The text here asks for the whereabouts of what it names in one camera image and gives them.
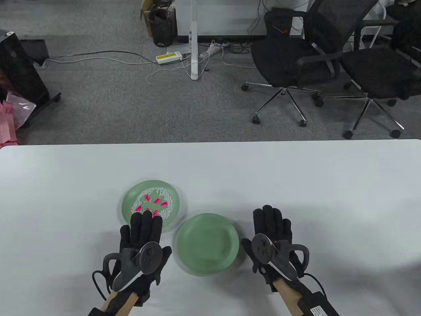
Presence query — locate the person's right hand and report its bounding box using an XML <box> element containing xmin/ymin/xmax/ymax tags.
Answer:
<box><xmin>241</xmin><ymin>205</ymin><xmax>305</xmax><ymax>293</ymax></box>

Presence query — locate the person's left hand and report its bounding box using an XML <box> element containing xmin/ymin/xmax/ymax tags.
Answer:
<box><xmin>119</xmin><ymin>211</ymin><xmax>172</xmax><ymax>306</ymax></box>

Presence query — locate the green plate with rice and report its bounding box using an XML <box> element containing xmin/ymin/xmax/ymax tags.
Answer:
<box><xmin>121</xmin><ymin>179</ymin><xmax>181</xmax><ymax>231</ymax></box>

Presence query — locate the person's left forearm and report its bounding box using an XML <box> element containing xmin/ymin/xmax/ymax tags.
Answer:
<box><xmin>99</xmin><ymin>291</ymin><xmax>140</xmax><ymax>316</ymax></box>

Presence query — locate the right gray black controller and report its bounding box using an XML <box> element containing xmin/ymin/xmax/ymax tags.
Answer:
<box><xmin>252</xmin><ymin>233</ymin><xmax>310</xmax><ymax>281</ymax></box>

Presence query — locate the gray black controller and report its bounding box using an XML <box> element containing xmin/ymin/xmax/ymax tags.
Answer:
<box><xmin>252</xmin><ymin>233</ymin><xmax>310</xmax><ymax>281</ymax></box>
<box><xmin>103</xmin><ymin>241</ymin><xmax>164</xmax><ymax>292</ymax></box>

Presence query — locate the left gray black controller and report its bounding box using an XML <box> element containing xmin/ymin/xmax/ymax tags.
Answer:
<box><xmin>103</xmin><ymin>241</ymin><xmax>164</xmax><ymax>292</ymax></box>

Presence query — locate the black wrist sensor box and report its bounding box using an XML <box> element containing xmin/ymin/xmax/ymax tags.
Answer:
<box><xmin>298</xmin><ymin>291</ymin><xmax>341</xmax><ymax>316</ymax></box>

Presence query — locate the black mesh office chair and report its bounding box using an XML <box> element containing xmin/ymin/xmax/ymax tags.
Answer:
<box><xmin>241</xmin><ymin>0</ymin><xmax>379</xmax><ymax>128</ymax></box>
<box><xmin>324</xmin><ymin>13</ymin><xmax>421</xmax><ymax>139</ymax></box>

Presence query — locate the pink plastic bag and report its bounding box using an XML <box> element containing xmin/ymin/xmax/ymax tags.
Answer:
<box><xmin>0</xmin><ymin>92</ymin><xmax>37</xmax><ymax>147</ymax></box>

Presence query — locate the yellow power strip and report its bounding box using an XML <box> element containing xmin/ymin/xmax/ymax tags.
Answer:
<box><xmin>156</xmin><ymin>52</ymin><xmax>182</xmax><ymax>65</ymax></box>

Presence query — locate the white power strip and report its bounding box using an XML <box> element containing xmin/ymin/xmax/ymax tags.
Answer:
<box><xmin>198</xmin><ymin>41</ymin><xmax>229</xmax><ymax>58</ymax></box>

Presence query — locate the white desk leg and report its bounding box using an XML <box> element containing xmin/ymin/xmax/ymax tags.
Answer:
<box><xmin>190</xmin><ymin>0</ymin><xmax>199</xmax><ymax>80</ymax></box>

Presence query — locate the black trash bin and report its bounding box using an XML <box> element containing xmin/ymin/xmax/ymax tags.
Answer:
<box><xmin>149</xmin><ymin>0</ymin><xmax>176</xmax><ymax>47</ymax></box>

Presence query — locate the black rolling cabinet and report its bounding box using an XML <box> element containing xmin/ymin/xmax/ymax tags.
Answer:
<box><xmin>0</xmin><ymin>30</ymin><xmax>62</xmax><ymax>129</ymax></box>

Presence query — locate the white desk panel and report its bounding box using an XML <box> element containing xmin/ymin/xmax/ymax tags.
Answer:
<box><xmin>176</xmin><ymin>0</ymin><xmax>311</xmax><ymax>36</ymax></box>

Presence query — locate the cardboard box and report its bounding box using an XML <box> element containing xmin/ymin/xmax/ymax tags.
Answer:
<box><xmin>141</xmin><ymin>0</ymin><xmax>155</xmax><ymax>37</ymax></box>

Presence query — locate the black glove cable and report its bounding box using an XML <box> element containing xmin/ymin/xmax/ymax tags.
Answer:
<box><xmin>303</xmin><ymin>273</ymin><xmax>327</xmax><ymax>297</ymax></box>
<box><xmin>92</xmin><ymin>270</ymin><xmax>112</xmax><ymax>300</ymax></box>

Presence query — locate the thin white cable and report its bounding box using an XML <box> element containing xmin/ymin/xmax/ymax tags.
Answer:
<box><xmin>147</xmin><ymin>61</ymin><xmax>191</xmax><ymax>85</ymax></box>

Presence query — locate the white floor cable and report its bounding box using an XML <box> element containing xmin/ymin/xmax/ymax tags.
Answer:
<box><xmin>220</xmin><ymin>46</ymin><xmax>259</xmax><ymax>68</ymax></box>
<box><xmin>46</xmin><ymin>57</ymin><xmax>158</xmax><ymax>65</ymax></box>

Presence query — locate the black cable bundle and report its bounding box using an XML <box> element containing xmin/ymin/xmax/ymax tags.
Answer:
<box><xmin>227</xmin><ymin>39</ymin><xmax>255</xmax><ymax>55</ymax></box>

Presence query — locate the black floor cable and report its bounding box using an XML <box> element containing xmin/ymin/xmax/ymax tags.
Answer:
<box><xmin>43</xmin><ymin>50</ymin><xmax>191</xmax><ymax>65</ymax></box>

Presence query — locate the white metal frame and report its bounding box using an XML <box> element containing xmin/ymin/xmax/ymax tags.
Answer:
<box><xmin>354</xmin><ymin>5</ymin><xmax>387</xmax><ymax>51</ymax></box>

